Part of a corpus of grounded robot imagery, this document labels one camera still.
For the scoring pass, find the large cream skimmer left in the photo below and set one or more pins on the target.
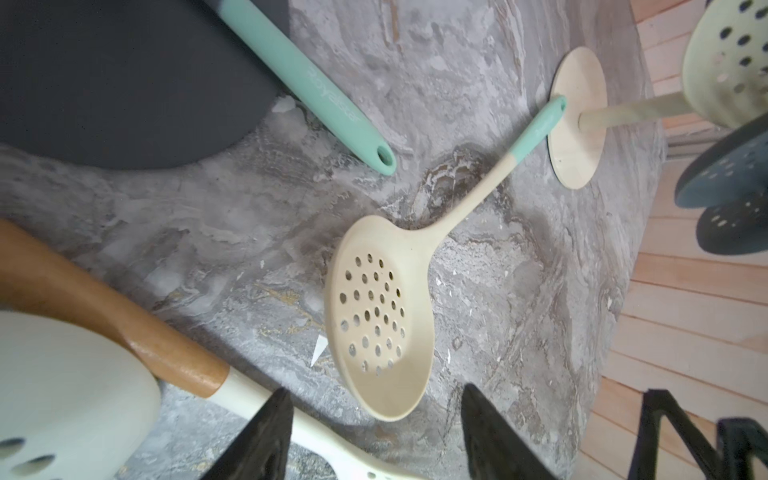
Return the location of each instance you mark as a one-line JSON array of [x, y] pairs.
[[74, 404]]

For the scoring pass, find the cream skimmer centre front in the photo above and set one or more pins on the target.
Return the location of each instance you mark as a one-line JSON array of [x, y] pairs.
[[37, 280]]

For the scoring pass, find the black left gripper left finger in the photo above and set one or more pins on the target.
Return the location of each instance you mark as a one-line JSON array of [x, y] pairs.
[[260, 451]]

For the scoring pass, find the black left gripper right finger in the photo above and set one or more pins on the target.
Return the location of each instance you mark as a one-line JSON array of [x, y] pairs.
[[494, 450]]

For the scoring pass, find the grey skimmer front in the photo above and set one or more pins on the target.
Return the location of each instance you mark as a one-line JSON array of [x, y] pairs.
[[735, 228]]

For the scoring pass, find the cream utensil rack stand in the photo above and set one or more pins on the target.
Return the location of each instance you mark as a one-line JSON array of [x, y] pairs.
[[576, 143]]

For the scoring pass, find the grey skimmer behind grey rack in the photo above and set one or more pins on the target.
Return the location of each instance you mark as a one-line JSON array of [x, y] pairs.
[[327, 102]]

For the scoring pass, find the grey utensil rack stand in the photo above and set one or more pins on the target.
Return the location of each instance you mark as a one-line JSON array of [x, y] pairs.
[[127, 85]]

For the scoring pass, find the cream skimmer under pile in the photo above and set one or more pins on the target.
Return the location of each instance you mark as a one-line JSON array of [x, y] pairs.
[[378, 312]]

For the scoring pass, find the grey skimmer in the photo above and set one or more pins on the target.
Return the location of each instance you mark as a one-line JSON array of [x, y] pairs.
[[735, 228], [327, 102]]

